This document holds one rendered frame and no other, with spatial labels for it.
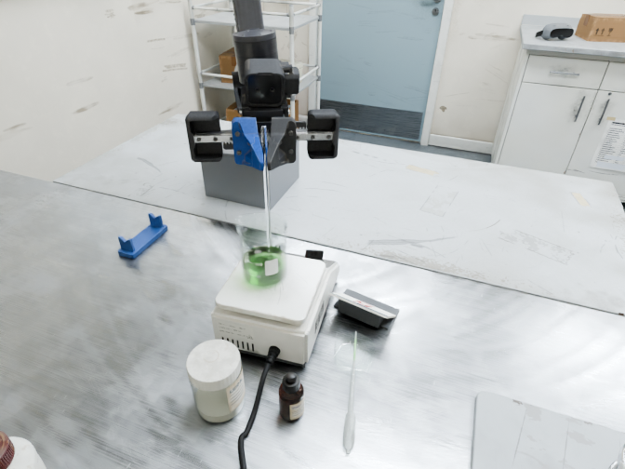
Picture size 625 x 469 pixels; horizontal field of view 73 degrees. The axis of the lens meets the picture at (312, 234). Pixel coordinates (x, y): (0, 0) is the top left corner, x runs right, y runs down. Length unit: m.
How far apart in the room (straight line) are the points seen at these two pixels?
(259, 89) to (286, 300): 0.26
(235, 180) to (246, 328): 0.41
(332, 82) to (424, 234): 2.85
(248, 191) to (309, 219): 0.14
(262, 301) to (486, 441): 0.30
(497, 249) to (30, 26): 1.86
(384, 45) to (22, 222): 2.87
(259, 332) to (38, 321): 0.34
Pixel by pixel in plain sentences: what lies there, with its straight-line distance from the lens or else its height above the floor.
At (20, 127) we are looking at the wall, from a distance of 2.09.
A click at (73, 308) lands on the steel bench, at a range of 0.74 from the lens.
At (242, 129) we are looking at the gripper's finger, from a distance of 0.52.
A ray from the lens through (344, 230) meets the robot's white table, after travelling 0.82.
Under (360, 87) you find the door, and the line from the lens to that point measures 3.55.
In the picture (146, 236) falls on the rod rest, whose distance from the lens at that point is 0.83.
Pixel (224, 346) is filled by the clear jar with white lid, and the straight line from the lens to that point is 0.51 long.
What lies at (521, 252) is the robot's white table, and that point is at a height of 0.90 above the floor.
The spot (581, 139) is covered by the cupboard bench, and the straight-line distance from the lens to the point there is 2.98.
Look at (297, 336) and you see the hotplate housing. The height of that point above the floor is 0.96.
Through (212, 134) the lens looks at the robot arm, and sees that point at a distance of 0.55.
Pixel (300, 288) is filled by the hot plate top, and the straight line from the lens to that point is 0.56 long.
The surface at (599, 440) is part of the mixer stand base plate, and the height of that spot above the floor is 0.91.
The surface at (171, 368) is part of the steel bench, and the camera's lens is 0.61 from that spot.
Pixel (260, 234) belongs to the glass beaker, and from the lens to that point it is 0.57.
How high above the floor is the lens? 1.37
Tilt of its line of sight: 35 degrees down
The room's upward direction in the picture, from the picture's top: 1 degrees clockwise
